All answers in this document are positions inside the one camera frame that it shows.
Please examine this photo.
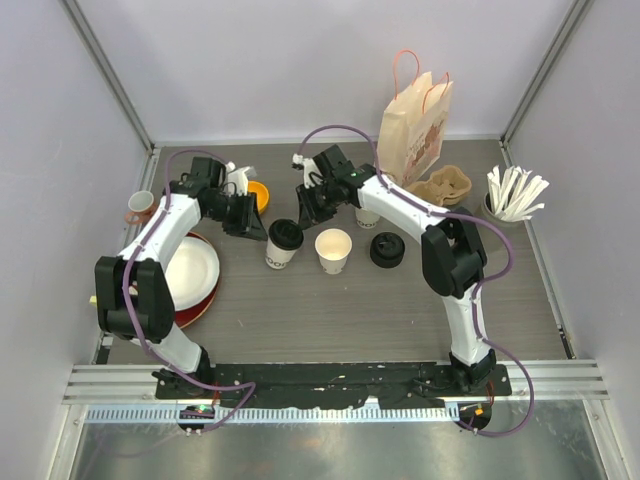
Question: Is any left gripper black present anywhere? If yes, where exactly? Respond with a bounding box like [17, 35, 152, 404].
[205, 191, 268, 241]

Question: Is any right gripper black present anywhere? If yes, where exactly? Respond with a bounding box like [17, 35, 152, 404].
[295, 181, 339, 232]

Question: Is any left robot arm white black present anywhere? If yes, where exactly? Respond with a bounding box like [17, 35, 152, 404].
[94, 188, 267, 399]

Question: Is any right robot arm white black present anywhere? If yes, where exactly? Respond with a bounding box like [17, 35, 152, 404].
[292, 145, 496, 395]

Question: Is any orange bowl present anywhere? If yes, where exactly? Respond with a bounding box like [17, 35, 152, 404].
[248, 180, 270, 215]

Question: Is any stack of white paper cups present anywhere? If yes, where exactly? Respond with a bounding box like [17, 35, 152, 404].
[355, 208, 381, 230]

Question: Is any white plate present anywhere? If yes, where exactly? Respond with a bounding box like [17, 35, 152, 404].
[165, 236, 220, 311]

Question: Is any stack of black lids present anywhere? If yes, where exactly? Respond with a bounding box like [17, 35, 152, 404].
[369, 232, 405, 269]

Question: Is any small pink ceramic cup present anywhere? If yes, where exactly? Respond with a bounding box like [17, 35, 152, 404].
[125, 190, 156, 225]

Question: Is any red plate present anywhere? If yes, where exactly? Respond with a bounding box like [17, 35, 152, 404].
[175, 232, 220, 329]

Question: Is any cardboard cup carrier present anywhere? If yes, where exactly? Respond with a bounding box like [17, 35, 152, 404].
[407, 165, 472, 207]

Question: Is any brown paper bag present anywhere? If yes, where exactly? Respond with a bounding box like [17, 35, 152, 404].
[377, 49, 454, 187]

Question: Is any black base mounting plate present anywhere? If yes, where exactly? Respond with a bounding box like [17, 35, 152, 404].
[152, 362, 512, 410]

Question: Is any grey straw holder cup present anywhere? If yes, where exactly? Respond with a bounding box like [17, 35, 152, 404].
[478, 193, 525, 228]

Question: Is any bundle of wrapped straws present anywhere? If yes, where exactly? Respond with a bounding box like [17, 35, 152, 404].
[486, 166, 550, 221]

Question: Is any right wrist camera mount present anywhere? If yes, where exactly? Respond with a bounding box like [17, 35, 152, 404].
[292, 154, 323, 189]

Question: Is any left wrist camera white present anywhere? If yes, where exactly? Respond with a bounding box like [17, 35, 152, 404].
[225, 162, 256, 196]

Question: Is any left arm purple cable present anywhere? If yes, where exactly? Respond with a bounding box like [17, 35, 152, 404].
[122, 146, 258, 436]

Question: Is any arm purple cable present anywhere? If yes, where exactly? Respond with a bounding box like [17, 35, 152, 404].
[297, 124, 536, 438]
[122, 146, 258, 436]

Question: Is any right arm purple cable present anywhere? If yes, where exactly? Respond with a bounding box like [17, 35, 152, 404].
[297, 124, 536, 438]

